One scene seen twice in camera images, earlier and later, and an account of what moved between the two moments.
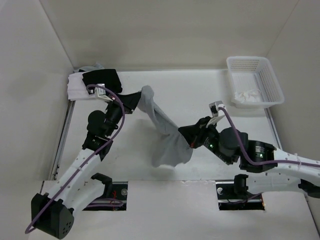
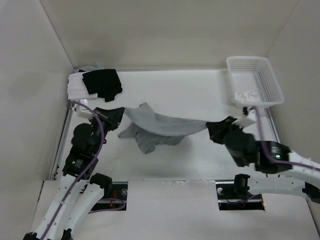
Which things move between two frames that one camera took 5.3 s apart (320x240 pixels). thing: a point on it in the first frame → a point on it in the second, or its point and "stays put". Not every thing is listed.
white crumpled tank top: (252, 95) stays put
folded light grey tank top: (96, 66) stays put
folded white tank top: (77, 90) stays put
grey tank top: (168, 146) → (151, 129)
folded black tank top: (108, 77) stays put
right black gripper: (193, 133) → (216, 128)
